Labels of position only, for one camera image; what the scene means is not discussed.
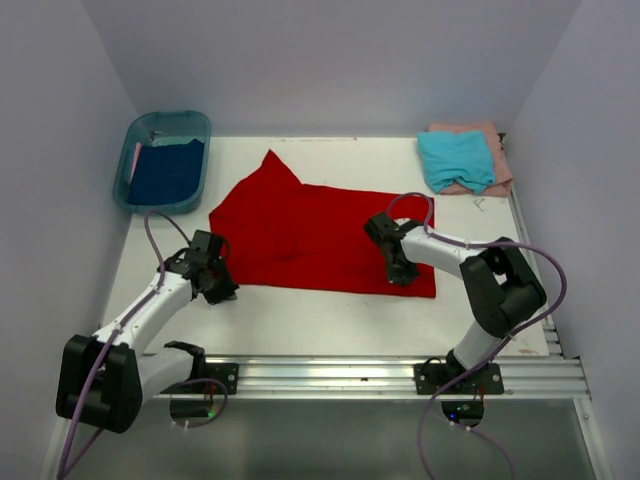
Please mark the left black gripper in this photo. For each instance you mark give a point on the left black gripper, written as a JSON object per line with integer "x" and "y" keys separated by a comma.
{"x": 226, "y": 292}

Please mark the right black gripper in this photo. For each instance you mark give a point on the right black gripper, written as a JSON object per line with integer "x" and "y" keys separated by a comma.
{"x": 401, "y": 279}

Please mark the red t shirt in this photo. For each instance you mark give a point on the red t shirt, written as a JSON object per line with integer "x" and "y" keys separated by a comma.
{"x": 286, "y": 233}

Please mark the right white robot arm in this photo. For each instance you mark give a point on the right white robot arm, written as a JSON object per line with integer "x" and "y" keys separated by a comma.
{"x": 502, "y": 289}

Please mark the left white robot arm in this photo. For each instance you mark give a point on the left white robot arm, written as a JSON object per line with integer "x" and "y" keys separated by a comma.
{"x": 105, "y": 378}

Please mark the folded turquoise t shirt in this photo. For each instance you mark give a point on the folded turquoise t shirt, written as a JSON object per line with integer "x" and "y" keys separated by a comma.
{"x": 456, "y": 158}

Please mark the folded pink t shirt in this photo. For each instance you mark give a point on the folded pink t shirt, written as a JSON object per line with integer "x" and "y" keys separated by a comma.
{"x": 502, "y": 187}

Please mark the dark blue t shirt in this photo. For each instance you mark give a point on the dark blue t shirt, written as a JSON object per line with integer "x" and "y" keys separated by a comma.
{"x": 167, "y": 174}

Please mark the pink paper in bin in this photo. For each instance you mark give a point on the pink paper in bin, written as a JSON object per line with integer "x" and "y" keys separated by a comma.
{"x": 135, "y": 158}

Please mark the teal plastic bin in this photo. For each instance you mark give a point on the teal plastic bin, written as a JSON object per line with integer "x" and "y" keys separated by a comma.
{"x": 162, "y": 128}

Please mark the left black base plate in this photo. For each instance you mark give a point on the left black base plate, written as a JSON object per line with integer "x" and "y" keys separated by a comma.
{"x": 226, "y": 373}

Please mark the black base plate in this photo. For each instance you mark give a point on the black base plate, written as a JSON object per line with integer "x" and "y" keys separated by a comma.
{"x": 226, "y": 373}
{"x": 434, "y": 373}

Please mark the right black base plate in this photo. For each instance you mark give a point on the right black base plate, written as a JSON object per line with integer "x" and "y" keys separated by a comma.
{"x": 434, "y": 373}

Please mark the aluminium mounting rail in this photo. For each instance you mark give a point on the aluminium mounting rail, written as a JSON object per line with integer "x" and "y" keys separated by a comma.
{"x": 391, "y": 377}

